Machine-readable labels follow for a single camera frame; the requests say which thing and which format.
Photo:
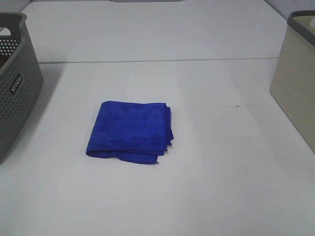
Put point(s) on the grey perforated plastic basket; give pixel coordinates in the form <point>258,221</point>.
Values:
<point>20,79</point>

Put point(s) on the blue microfiber towel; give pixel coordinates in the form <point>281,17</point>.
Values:
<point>132,132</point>

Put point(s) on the beige plastic basket grey rim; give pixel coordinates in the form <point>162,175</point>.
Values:
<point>293,83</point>

